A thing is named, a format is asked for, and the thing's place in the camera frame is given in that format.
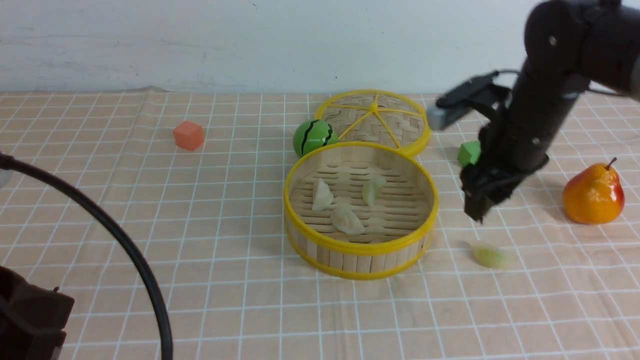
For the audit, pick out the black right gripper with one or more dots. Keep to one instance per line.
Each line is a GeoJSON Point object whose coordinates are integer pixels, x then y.
{"type": "Point", "coordinates": [485, 187]}

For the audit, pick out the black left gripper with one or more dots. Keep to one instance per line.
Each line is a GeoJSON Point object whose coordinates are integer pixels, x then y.
{"type": "Point", "coordinates": [32, 319]}

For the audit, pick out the green dumpling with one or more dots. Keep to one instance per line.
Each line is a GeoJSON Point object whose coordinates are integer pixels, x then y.
{"type": "Point", "coordinates": [490, 256]}
{"type": "Point", "coordinates": [372, 188]}

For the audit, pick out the white dumpling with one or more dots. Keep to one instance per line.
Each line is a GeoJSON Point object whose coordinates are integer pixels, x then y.
{"type": "Point", "coordinates": [345, 220]}
{"type": "Point", "coordinates": [322, 196]}

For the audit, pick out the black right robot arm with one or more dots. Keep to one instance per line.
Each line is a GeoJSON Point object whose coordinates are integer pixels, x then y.
{"type": "Point", "coordinates": [569, 45]}

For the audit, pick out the bamboo steamer lid yellow rim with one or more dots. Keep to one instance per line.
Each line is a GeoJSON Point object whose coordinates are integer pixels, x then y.
{"type": "Point", "coordinates": [379, 117]}

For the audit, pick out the bamboo steamer tray yellow rim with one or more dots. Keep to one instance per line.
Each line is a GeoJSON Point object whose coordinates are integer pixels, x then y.
{"type": "Point", "coordinates": [398, 228]}

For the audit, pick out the green foam cube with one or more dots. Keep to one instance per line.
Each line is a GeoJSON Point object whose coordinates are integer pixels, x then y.
{"type": "Point", "coordinates": [469, 153]}

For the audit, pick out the checkered beige tablecloth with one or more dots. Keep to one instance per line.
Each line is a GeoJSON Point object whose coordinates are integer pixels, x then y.
{"type": "Point", "coordinates": [209, 222]}

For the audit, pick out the orange yellow toy pear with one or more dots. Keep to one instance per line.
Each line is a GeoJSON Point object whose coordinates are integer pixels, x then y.
{"type": "Point", "coordinates": [595, 195]}

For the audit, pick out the green watermelon toy ball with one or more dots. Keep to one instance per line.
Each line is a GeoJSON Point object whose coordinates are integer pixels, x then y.
{"type": "Point", "coordinates": [312, 135]}

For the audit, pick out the orange foam cube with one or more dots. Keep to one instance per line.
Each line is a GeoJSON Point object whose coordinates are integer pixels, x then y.
{"type": "Point", "coordinates": [189, 136]}

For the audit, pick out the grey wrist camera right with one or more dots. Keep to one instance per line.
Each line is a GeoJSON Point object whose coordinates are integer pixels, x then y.
{"type": "Point", "coordinates": [478, 93]}

